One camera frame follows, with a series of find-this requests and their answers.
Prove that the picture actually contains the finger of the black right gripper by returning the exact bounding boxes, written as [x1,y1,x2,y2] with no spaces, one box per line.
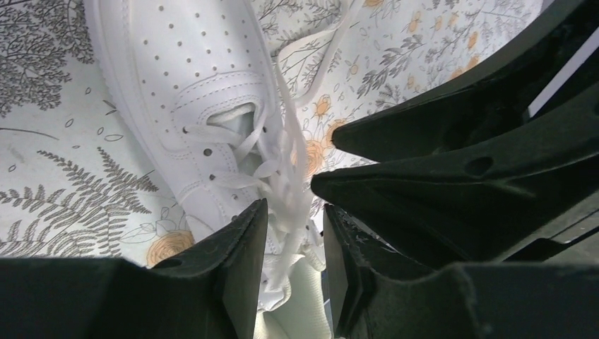
[312,85,598,266]
[332,1,598,162]

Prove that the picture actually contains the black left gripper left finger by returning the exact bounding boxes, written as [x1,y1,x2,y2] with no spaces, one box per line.
[1,199,268,338]

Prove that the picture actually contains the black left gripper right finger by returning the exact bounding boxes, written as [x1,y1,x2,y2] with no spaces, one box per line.
[324,205,598,338]

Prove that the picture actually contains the white sneaker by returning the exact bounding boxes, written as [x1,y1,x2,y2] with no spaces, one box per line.
[83,0,366,339]

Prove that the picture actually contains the floral patterned table mat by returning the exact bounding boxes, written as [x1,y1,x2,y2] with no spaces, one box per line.
[1,1,542,267]

